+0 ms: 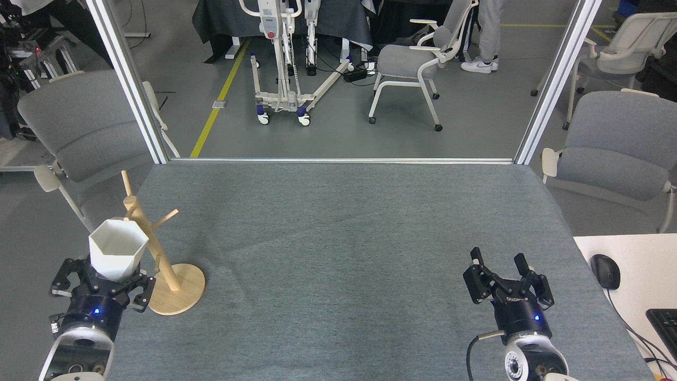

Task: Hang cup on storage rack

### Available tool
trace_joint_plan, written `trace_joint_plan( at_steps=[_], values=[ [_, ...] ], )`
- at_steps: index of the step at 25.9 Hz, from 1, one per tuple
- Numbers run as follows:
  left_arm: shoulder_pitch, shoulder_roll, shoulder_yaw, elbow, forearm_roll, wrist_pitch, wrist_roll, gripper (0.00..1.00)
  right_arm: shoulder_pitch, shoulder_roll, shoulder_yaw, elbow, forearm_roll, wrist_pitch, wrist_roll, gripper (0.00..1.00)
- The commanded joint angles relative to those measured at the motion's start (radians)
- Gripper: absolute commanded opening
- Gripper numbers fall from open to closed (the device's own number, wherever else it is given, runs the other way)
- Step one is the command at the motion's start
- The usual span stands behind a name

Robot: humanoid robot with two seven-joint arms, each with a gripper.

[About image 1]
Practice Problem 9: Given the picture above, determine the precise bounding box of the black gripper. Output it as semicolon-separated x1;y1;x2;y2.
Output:
50;257;157;342
463;247;555;346

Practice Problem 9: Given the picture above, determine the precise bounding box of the white hexagonal cup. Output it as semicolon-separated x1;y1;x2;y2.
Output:
88;219;149;282

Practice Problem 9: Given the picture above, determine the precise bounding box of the wooden cup rack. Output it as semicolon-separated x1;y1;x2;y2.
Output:
121;170;206;316

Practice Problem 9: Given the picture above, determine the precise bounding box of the black computer mouse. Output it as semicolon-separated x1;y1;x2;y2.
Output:
590;254;621;291

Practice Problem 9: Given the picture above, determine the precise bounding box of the white desk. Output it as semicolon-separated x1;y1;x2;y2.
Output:
573;233;677;381

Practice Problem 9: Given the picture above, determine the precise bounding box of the black keyboard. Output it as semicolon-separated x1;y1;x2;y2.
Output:
646;309;677;363

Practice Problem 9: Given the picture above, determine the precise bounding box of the metal equipment cart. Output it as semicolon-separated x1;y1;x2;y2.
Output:
6;29;80;90

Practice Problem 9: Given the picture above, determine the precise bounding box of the white wheeled stand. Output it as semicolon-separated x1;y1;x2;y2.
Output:
238;0;355;126

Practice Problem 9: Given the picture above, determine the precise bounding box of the table with black cloth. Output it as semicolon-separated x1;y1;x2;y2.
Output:
192;0;373;64

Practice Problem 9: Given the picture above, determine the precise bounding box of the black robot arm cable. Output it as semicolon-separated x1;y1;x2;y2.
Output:
466;331;506;381

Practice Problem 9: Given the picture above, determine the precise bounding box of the black mouse cable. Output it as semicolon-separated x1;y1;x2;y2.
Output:
605;288;677;367

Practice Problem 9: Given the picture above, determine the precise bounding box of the grey chair with cream frame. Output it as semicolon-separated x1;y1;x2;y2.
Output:
541;89;677;233
17;70;180;252

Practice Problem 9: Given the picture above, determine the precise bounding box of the silver frame post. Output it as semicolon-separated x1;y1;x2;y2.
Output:
514;0;603;166
85;0;171;165

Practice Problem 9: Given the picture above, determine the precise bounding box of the silver table edge rail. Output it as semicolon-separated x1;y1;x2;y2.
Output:
169;157;515;165

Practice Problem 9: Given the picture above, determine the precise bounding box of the grey chair with white frame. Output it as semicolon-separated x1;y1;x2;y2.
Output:
531;12;677;130
369;0;479;132

